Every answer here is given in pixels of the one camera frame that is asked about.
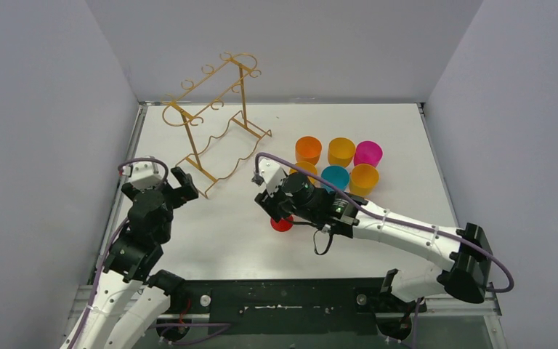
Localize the red wine glass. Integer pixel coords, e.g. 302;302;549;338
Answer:
270;216;294;233

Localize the yellow wine glass row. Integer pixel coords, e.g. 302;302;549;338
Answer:
295;161;318;185

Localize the blue wine glass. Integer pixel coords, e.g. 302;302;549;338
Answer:
320;165;350;191

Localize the orange wine glass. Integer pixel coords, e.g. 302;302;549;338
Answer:
295;136;323;165

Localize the pink wine glass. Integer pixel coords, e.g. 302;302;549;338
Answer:
353;140;384;167

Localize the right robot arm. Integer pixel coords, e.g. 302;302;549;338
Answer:
253;169;492;312

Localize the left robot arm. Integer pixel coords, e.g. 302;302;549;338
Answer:
62;161;199;348

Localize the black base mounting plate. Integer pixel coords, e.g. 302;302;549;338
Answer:
166;278;426;340

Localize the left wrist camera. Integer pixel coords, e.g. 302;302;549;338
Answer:
121;161;163;190

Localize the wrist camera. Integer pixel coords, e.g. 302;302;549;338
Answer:
251;159;287;197
121;161;163;190

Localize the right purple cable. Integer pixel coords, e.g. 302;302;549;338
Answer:
253;152;515;349

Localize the purple cable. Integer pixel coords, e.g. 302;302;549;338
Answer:
253;152;515;349
67;157;232;349

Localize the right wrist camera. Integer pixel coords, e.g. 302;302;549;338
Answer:
251;159;287;197

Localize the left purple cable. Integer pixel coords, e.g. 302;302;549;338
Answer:
67;157;232;349

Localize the gold wire glass rack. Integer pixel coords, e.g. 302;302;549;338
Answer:
160;52;272;198

